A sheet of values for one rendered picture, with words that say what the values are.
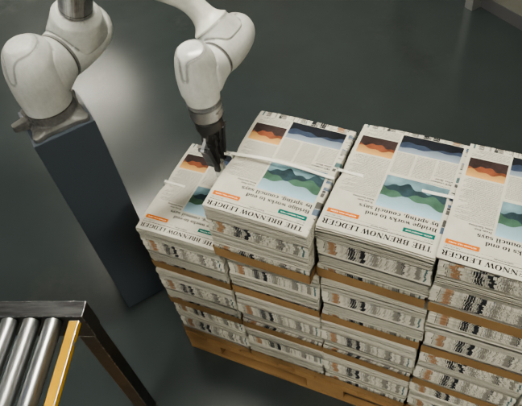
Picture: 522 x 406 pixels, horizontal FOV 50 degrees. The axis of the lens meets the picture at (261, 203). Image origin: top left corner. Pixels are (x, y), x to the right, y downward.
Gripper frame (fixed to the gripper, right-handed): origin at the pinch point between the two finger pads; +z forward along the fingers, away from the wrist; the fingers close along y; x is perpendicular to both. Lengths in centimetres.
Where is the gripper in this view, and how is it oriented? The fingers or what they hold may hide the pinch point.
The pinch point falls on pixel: (220, 167)
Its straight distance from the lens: 163.4
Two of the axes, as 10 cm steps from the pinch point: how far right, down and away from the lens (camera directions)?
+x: -9.2, -2.4, 3.2
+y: 3.9, -7.4, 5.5
